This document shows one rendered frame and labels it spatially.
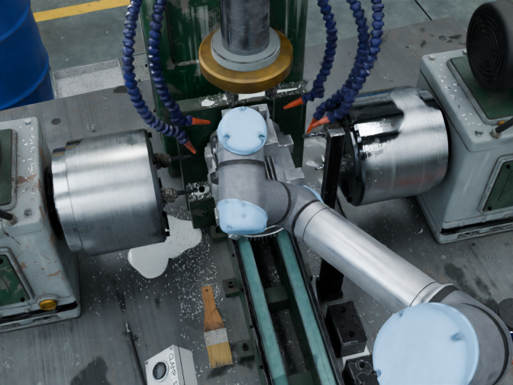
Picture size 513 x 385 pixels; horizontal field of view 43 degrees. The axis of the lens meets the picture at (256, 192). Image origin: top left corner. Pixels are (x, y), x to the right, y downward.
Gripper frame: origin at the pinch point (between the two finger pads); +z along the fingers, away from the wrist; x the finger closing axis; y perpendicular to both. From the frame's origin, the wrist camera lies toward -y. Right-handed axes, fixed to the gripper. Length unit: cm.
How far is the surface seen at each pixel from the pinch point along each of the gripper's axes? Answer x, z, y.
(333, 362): -12.3, -3.7, -39.0
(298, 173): -14.7, 1.6, -0.3
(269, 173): -8.3, 0.3, 0.7
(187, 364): 15.2, -15.5, -32.6
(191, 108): 4.9, 4.3, 18.3
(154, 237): 17.4, 3.4, -7.7
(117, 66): 23, 126, 78
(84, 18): 39, 206, 139
